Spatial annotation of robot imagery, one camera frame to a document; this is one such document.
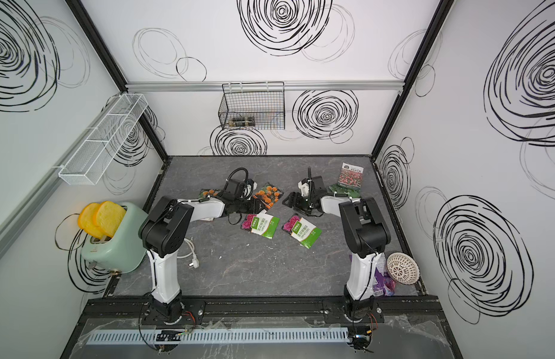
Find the impatiens seed packet green white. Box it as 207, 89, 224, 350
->
241, 210, 280, 239

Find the marigold seed packet orange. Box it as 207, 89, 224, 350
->
253, 182, 283, 209

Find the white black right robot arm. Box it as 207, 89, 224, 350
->
283, 169, 391, 323

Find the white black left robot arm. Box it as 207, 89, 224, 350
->
138, 168, 264, 325

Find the green vegetable seed packet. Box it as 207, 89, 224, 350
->
328, 184, 361, 198

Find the red flower seed packet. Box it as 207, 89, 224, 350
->
337, 162, 364, 189

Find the purple seed packet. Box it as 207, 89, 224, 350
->
372, 266, 395, 297

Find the small item in basket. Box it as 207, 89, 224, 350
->
228, 116, 256, 128

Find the white plastic strainer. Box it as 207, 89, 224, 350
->
386, 252, 421, 285

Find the mint green toaster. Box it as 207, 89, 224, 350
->
81, 202, 147, 273

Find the yellow toast slice front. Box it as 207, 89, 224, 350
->
93, 201, 126, 237

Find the yellow toast slice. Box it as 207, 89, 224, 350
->
93, 201, 126, 237
78, 203, 105, 239

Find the yellow toast slice back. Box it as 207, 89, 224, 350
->
78, 203, 105, 239

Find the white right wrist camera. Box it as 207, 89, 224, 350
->
298, 179, 312, 197

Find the white power cable with plug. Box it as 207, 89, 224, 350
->
176, 237, 201, 270

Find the black wire wall basket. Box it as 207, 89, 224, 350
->
218, 90, 286, 131

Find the aluminium wall rail back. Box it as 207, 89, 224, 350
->
126, 80, 404, 93

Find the white wire wall shelf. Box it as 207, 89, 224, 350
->
58, 93, 148, 185

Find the white slotted cable duct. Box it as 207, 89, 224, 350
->
86, 328, 350, 346

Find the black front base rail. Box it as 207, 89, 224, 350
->
78, 296, 444, 326

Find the black corner frame post right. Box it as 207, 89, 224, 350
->
371, 0, 454, 161

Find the black corner frame post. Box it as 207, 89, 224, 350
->
65, 0, 169, 162
371, 0, 454, 161

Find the black corner frame post left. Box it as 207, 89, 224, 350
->
65, 0, 169, 162

